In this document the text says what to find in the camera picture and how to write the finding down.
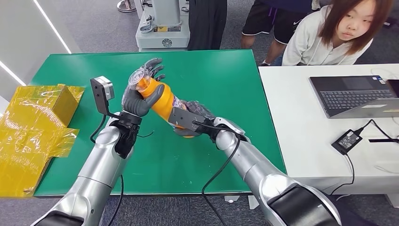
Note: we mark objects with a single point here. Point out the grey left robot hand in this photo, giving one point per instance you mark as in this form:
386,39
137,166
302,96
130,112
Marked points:
138,106

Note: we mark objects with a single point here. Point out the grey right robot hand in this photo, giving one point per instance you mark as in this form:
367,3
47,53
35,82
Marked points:
199,109

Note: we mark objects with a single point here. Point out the orange detergent bottle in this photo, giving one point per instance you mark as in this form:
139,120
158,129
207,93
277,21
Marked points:
163,103

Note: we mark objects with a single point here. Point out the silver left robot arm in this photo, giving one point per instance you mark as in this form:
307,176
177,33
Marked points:
93,177

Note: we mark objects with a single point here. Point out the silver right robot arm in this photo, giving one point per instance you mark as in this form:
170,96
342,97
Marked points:
258,168

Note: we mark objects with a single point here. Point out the white machine base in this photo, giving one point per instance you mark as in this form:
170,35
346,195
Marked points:
163,37

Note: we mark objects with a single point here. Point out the person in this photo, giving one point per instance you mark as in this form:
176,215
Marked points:
311,40
207,21
268,18

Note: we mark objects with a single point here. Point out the chrome stanchion base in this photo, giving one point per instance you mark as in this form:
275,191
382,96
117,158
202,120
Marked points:
126,7

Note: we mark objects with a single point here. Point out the yellow taped cardboard box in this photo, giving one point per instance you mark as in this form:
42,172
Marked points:
31,131

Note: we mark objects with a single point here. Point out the dark grey laptop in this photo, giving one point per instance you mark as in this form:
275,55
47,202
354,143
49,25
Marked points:
349,96

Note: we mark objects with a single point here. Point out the black power adapter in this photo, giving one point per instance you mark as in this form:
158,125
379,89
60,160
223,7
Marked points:
346,142

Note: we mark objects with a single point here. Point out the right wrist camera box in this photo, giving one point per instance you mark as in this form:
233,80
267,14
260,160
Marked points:
184,118

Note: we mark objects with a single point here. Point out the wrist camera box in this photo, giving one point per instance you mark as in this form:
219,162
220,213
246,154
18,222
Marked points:
184,118
99,93

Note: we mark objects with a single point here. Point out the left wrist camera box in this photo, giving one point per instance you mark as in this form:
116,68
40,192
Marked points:
99,93

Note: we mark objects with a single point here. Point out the white wall light strip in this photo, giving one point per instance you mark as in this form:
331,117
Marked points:
12,73
53,26

